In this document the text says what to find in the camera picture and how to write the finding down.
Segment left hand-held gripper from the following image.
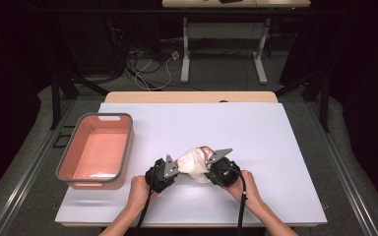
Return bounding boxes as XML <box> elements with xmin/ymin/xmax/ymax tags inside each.
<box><xmin>145</xmin><ymin>154</ymin><xmax>180</xmax><ymax>194</ymax></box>

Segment white floor cable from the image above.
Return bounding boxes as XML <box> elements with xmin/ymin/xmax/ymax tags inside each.
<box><xmin>134</xmin><ymin>55</ymin><xmax>174</xmax><ymax>91</ymax></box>

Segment grey metal floor rail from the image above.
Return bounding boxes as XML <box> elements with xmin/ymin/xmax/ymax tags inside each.
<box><xmin>0</xmin><ymin>99</ymin><xmax>77</xmax><ymax>236</ymax></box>
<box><xmin>304</xmin><ymin>101</ymin><xmax>378</xmax><ymax>236</ymax></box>

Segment bundle of black cables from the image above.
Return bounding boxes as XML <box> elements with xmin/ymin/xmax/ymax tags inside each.
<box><xmin>104</xmin><ymin>16</ymin><xmax>165</xmax><ymax>85</ymax></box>

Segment light wooden table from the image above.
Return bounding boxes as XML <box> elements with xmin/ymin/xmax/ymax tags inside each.
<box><xmin>61</xmin><ymin>90</ymin><xmax>319</xmax><ymax>228</ymax></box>

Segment cream baby bodysuit brown trim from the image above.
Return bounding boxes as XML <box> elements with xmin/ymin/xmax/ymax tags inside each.
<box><xmin>176</xmin><ymin>146</ymin><xmax>218</xmax><ymax>185</ymax></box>

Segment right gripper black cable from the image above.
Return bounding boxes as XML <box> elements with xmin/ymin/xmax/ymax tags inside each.
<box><xmin>220</xmin><ymin>166</ymin><xmax>248</xmax><ymax>236</ymax></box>

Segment pink plastic basket grey rim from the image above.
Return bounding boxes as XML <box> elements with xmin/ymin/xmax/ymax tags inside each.
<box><xmin>55</xmin><ymin>112</ymin><xmax>136</xmax><ymax>191</ymax></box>

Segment dark curtain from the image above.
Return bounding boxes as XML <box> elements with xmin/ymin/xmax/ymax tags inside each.
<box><xmin>280</xmin><ymin>0</ymin><xmax>378</xmax><ymax>214</ymax></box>
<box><xmin>0</xmin><ymin>0</ymin><xmax>52</xmax><ymax>207</ymax></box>

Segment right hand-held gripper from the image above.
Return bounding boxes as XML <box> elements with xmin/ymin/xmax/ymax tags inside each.
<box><xmin>206</xmin><ymin>147</ymin><xmax>243</xmax><ymax>188</ymax></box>

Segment person's right hand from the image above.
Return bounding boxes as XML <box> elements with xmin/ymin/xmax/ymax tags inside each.
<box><xmin>224</xmin><ymin>169</ymin><xmax>264</xmax><ymax>211</ymax></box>

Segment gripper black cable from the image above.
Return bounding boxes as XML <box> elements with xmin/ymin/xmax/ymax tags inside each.
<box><xmin>134</xmin><ymin>166</ymin><xmax>156</xmax><ymax>236</ymax></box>
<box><xmin>220</xmin><ymin>166</ymin><xmax>248</xmax><ymax>236</ymax></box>

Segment black metal stand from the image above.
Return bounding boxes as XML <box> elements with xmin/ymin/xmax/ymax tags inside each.
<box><xmin>49</xmin><ymin>70</ymin><xmax>109</xmax><ymax>131</ymax></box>
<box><xmin>275</xmin><ymin>70</ymin><xmax>331</xmax><ymax>134</ymax></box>

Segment wooden desk white legs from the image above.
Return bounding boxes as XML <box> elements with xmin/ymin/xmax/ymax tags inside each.
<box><xmin>161</xmin><ymin>0</ymin><xmax>312</xmax><ymax>86</ymax></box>

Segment person's left hand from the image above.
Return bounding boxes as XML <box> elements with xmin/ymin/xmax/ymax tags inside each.
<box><xmin>127</xmin><ymin>175</ymin><xmax>160</xmax><ymax>214</ymax></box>

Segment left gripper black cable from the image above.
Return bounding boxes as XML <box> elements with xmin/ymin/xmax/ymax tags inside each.
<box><xmin>134</xmin><ymin>166</ymin><xmax>156</xmax><ymax>236</ymax></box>

